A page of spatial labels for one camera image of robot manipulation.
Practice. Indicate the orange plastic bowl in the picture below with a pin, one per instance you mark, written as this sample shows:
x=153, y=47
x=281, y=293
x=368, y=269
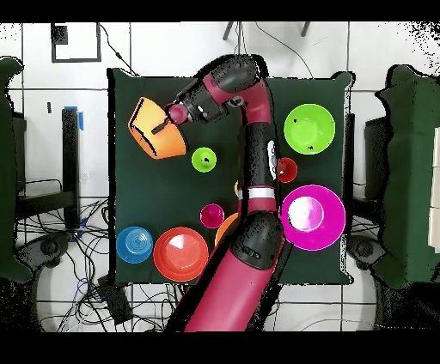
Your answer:
x=165, y=144
x=225, y=228

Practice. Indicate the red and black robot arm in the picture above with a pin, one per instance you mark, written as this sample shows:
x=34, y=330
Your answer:
x=223, y=295

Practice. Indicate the green plastic cup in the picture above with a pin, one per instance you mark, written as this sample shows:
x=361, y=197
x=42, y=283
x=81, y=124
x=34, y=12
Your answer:
x=199, y=165

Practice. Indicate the dark green tablecloth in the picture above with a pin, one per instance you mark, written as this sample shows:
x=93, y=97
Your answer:
x=154, y=192

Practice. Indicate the black bench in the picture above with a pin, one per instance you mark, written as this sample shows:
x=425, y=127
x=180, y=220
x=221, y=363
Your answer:
x=70, y=165

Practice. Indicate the yellow plastic cup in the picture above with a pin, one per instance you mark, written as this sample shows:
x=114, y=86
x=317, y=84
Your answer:
x=236, y=189

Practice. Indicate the crimson plastic cup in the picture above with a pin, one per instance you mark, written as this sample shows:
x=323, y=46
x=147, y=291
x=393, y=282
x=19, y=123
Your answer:
x=211, y=215

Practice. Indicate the blue plastic bowl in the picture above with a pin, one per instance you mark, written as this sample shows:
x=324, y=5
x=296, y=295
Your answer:
x=134, y=244

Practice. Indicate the red plastic cup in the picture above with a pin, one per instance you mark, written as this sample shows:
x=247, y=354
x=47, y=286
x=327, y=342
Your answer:
x=289, y=170

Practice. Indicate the red plastic bowl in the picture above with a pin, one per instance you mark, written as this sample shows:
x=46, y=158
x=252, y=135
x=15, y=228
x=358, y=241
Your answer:
x=180, y=254

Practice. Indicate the green plastic bowl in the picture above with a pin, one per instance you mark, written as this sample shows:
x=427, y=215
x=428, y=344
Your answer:
x=309, y=128

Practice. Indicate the green cloth covered table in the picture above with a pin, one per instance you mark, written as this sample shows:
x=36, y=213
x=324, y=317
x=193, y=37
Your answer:
x=10, y=171

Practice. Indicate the black power strip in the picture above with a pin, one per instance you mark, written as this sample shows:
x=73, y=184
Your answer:
x=115, y=302

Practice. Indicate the pink plastic bowl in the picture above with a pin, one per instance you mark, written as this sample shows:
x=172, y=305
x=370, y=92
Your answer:
x=330, y=219

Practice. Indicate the green table with white boxes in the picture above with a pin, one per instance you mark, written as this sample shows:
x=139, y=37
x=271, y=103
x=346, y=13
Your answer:
x=409, y=171

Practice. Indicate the white boxes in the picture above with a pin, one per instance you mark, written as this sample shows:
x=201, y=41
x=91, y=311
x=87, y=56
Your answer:
x=436, y=192

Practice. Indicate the black square floor frame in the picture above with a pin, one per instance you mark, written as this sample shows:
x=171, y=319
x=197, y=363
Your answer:
x=75, y=60

